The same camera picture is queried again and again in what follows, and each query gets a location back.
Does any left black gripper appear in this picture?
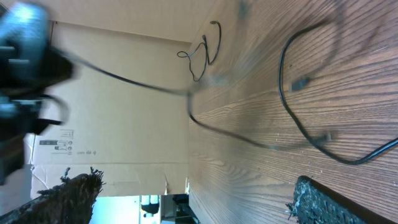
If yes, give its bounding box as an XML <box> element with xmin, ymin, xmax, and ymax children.
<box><xmin>0</xmin><ymin>2</ymin><xmax>75</xmax><ymax>141</ymax></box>

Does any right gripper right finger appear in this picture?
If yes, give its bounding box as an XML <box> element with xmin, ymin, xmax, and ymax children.
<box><xmin>286</xmin><ymin>175</ymin><xmax>395</xmax><ymax>224</ymax></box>

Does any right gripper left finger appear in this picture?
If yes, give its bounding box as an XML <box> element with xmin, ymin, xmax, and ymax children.
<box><xmin>1</xmin><ymin>167</ymin><xmax>104</xmax><ymax>224</ymax></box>

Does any black cable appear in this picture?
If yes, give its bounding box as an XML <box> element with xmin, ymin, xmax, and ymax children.
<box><xmin>176</xmin><ymin>20</ymin><xmax>223</xmax><ymax>83</ymax></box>
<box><xmin>277</xmin><ymin>18</ymin><xmax>398</xmax><ymax>166</ymax></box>
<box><xmin>58</xmin><ymin>46</ymin><xmax>333</xmax><ymax>152</ymax></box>

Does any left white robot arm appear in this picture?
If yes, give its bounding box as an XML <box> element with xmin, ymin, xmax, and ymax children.
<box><xmin>1</xmin><ymin>2</ymin><xmax>73</xmax><ymax>185</ymax></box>

